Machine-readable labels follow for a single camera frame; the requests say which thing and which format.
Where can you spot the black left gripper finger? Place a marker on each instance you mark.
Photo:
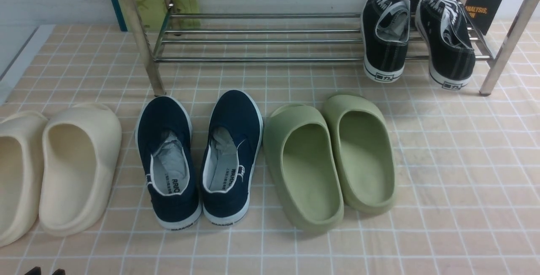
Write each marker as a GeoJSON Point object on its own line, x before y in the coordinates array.
{"type": "Point", "coordinates": [34, 271]}

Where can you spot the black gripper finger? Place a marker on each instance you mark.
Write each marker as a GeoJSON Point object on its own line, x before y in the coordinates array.
{"type": "Point", "coordinates": [59, 272]}

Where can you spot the black canvas sneaker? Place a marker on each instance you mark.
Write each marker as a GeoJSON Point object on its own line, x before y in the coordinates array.
{"type": "Point", "coordinates": [385, 26]}
{"type": "Point", "coordinates": [442, 24]}

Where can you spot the navy left slip-on shoe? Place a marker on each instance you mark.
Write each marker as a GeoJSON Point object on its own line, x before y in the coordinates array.
{"type": "Point", "coordinates": [163, 135]}

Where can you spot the navy slip-on shoe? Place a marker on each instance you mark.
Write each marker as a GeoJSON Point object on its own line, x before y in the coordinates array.
{"type": "Point", "coordinates": [163, 135]}
{"type": "Point", "coordinates": [234, 140]}

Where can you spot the navy right slip-on shoe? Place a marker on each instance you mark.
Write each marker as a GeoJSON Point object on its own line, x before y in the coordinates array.
{"type": "Point", "coordinates": [234, 140]}

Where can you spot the metal shoe rack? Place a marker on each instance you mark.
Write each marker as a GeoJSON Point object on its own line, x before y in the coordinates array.
{"type": "Point", "coordinates": [290, 31]}

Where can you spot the cream right foam slipper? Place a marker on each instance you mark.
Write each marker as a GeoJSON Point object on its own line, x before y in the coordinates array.
{"type": "Point", "coordinates": [81, 146]}

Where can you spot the cream foam slipper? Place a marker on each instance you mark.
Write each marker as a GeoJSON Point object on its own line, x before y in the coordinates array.
{"type": "Point", "coordinates": [81, 146]}
{"type": "Point", "coordinates": [21, 173]}

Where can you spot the cream left foam slipper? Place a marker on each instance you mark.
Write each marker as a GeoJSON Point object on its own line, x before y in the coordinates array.
{"type": "Point", "coordinates": [21, 173]}

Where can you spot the green left foam slipper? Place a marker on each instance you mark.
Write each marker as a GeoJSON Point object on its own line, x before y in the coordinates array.
{"type": "Point", "coordinates": [298, 152]}

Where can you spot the green foam slipper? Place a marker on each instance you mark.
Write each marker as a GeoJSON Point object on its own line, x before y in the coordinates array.
{"type": "Point", "coordinates": [363, 152]}
{"type": "Point", "coordinates": [298, 152]}

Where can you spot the teal framed yellow-green board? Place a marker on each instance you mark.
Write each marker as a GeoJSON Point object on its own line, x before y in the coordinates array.
{"type": "Point", "coordinates": [152, 12]}

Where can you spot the green right foam slipper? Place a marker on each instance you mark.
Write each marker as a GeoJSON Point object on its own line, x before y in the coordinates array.
{"type": "Point", "coordinates": [363, 152]}

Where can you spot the black book orange text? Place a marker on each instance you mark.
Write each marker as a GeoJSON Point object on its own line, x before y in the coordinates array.
{"type": "Point", "coordinates": [485, 9]}

